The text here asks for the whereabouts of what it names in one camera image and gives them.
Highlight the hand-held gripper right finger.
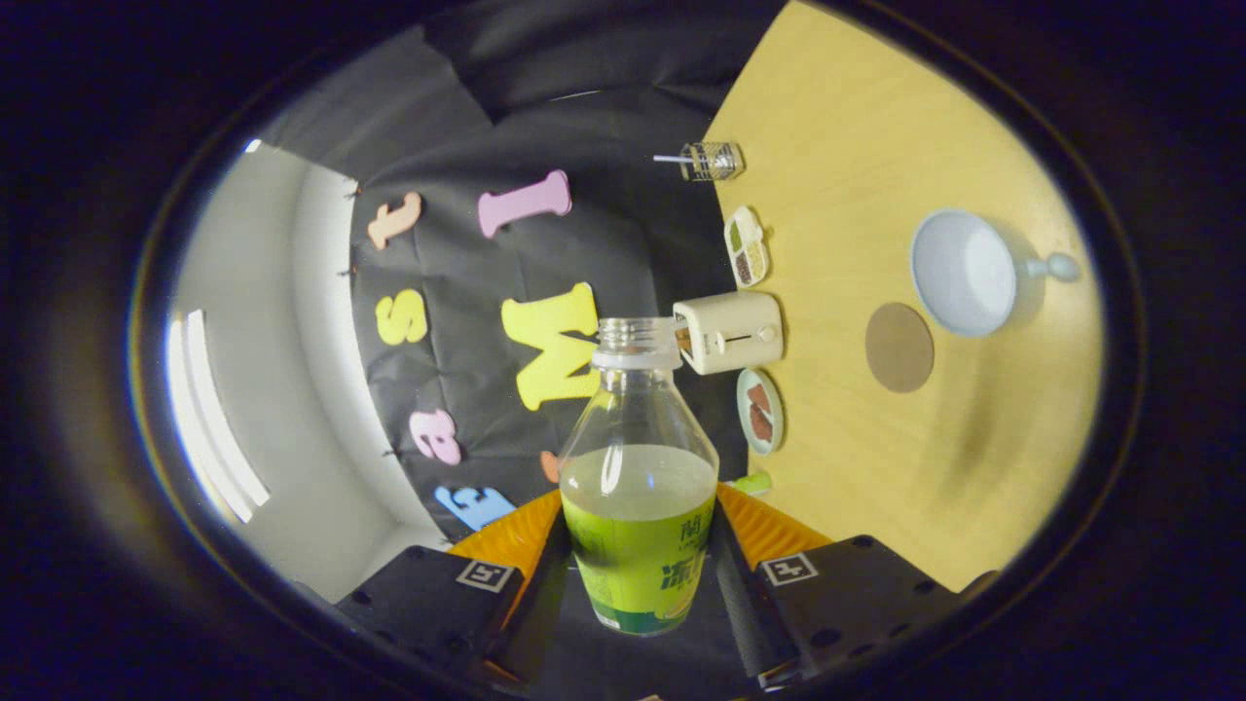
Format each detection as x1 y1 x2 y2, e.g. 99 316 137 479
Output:
715 482 999 687

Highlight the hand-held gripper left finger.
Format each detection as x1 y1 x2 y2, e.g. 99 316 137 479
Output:
336 487 575 687

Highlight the green label juice bottle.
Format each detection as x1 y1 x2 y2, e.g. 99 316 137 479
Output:
558 316 721 637

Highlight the round brown coaster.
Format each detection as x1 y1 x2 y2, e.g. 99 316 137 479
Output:
864 302 936 394

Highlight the white cup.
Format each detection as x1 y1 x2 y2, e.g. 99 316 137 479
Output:
910 208 1081 339

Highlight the pale green plate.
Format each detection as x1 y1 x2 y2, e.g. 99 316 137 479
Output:
736 367 785 457

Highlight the long ceiling light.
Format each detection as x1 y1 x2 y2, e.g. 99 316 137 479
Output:
165 310 272 527

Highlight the cream toaster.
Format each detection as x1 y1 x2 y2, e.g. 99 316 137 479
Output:
673 291 785 377

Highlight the white divided snack dish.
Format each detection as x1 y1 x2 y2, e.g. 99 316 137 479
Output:
724 205 771 288

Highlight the black backdrop cloth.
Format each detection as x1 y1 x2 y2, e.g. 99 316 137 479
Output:
255 0 785 701

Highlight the wooden table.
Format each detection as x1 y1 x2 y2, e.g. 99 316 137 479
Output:
703 0 1106 595

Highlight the clear glass tumbler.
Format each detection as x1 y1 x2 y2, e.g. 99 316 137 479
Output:
679 142 747 183

